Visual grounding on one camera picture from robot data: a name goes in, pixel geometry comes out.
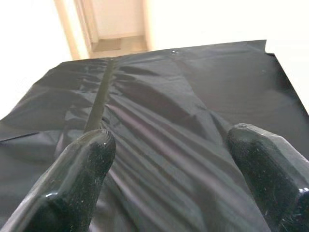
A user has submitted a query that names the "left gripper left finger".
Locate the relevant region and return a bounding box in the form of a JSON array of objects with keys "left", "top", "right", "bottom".
[{"left": 0, "top": 128, "right": 117, "bottom": 232}]

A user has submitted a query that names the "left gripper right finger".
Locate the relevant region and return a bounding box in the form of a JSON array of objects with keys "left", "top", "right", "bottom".
[{"left": 226, "top": 122, "right": 309, "bottom": 232}]

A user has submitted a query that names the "black table cloth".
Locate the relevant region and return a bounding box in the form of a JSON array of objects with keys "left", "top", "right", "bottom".
[{"left": 0, "top": 38, "right": 309, "bottom": 232}]

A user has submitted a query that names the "white door frame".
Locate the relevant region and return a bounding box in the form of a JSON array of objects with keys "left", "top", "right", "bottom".
[{"left": 53, "top": 0, "right": 99, "bottom": 60}]

